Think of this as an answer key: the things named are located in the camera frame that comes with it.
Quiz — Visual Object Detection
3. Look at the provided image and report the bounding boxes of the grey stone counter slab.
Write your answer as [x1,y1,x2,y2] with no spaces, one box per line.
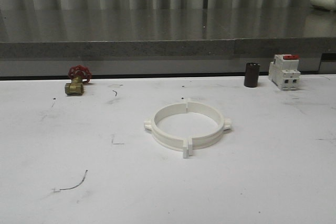
[1,7,335,60]

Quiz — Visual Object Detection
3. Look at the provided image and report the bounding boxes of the dark brown cylindrical capacitor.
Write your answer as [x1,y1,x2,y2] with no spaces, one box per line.
[244,62,260,88]

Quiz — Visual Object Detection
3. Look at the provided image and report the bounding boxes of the brass valve with red handle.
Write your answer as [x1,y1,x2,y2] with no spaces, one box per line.
[65,65,92,95]

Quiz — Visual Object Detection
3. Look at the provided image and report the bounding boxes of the white circuit breaker red switch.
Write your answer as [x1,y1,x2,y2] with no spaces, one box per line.
[268,54,301,91]

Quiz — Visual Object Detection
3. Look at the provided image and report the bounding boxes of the white half pipe clamp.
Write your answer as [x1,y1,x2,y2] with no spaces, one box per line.
[143,101,194,159]
[183,101,232,158]

